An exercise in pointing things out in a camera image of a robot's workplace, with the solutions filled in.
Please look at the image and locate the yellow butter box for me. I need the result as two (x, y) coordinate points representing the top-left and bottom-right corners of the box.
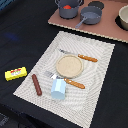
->
(5, 67), (27, 81)

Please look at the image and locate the black stove burner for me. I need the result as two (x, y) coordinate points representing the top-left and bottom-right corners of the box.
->
(88, 1), (104, 10)

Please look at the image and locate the fork with orange handle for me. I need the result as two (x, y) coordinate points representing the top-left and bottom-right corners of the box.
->
(44, 71), (85, 89)

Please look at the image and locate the light blue cup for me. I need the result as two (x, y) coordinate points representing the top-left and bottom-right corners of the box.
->
(51, 79), (66, 99)

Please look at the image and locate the round tan plate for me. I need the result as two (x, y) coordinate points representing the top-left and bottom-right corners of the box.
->
(56, 55), (83, 78)

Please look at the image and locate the beige woven placemat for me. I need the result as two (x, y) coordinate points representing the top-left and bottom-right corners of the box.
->
(14, 31), (114, 128)

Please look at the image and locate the pink toy stove board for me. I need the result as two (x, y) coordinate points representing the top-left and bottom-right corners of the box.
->
(48, 0), (128, 43)

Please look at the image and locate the brown toy sausage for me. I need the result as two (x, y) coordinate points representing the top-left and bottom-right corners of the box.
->
(32, 74), (42, 96)

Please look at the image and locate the knife with orange handle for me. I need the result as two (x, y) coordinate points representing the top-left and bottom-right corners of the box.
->
(58, 49), (98, 62)

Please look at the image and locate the grey frying pan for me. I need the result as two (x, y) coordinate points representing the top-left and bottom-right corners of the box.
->
(75, 6), (102, 28)

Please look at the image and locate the beige bowl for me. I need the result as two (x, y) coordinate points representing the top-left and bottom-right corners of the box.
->
(119, 5), (128, 30)

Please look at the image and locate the grey cooking pot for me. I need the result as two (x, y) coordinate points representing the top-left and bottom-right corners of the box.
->
(55, 0), (84, 19)

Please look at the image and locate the red toy tomato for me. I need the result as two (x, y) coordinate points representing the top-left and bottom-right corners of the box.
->
(63, 5), (71, 9)

